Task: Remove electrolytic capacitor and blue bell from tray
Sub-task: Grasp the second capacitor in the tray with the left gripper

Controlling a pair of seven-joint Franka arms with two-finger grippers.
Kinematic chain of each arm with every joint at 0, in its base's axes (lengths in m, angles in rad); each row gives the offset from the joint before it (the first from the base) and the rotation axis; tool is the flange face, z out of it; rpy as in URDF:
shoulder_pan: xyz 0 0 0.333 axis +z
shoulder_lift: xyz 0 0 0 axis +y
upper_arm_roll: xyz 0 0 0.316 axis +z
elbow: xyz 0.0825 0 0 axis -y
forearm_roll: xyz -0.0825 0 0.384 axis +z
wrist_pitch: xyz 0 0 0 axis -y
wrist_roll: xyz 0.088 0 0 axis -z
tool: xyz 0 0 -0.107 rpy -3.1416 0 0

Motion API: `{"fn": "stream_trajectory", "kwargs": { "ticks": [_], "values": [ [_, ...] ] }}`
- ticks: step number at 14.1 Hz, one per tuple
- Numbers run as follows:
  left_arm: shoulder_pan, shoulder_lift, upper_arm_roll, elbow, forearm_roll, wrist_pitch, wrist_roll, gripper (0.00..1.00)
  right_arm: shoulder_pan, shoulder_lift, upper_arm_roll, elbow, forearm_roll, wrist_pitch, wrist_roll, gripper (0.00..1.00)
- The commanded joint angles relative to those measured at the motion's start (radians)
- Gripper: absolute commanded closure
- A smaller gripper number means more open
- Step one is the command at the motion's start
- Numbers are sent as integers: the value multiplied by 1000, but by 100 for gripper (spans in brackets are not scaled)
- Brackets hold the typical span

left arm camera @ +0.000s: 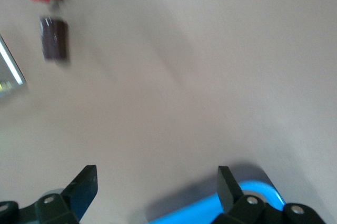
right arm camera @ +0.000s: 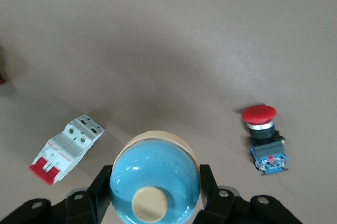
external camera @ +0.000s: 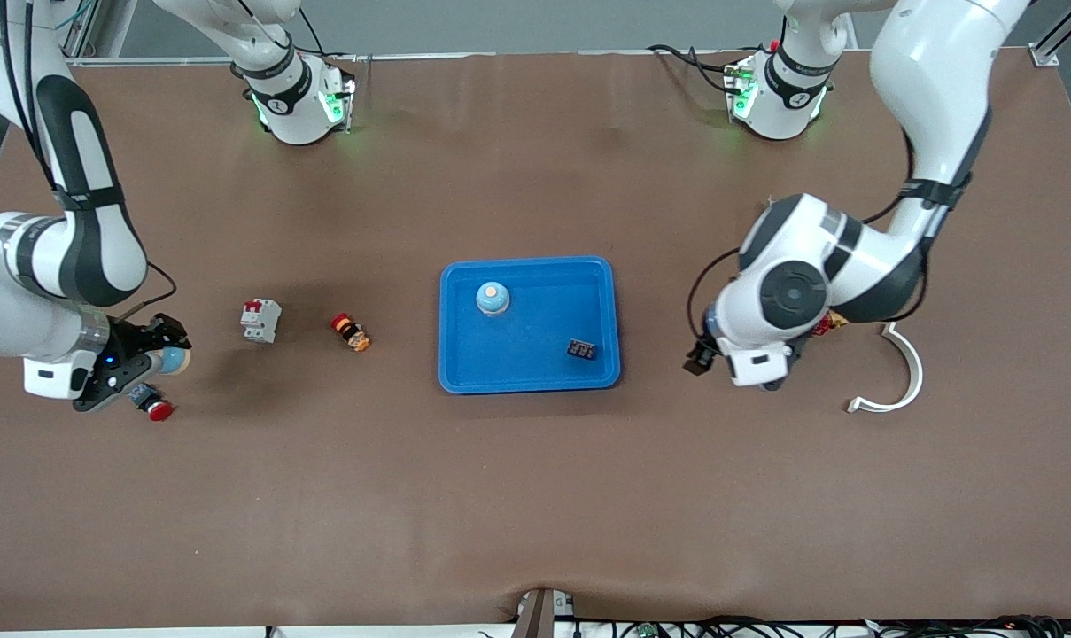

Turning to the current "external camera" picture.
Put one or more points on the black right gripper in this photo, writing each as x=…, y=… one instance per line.
x=133, y=339

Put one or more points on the light blue call bell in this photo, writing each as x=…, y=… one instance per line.
x=492, y=299
x=176, y=361

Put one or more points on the small black terminal block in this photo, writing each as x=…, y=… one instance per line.
x=581, y=349

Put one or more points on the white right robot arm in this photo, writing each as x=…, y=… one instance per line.
x=101, y=239

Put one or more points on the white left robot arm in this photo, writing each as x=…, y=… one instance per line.
x=934, y=80

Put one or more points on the red mushroom button dark body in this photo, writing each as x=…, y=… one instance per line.
x=159, y=409

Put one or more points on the blue plastic tray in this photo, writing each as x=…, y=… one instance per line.
x=535, y=372

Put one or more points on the red yellow emergency stop button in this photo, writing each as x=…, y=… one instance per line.
x=351, y=333

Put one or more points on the white circuit breaker red switch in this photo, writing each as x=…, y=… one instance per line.
x=260, y=321

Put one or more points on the white curved plastic bracket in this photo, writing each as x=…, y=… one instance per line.
x=918, y=372

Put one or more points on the grey metal mount bracket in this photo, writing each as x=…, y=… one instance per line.
x=539, y=613

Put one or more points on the aluminium frame corner plate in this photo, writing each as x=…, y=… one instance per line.
x=1044, y=55

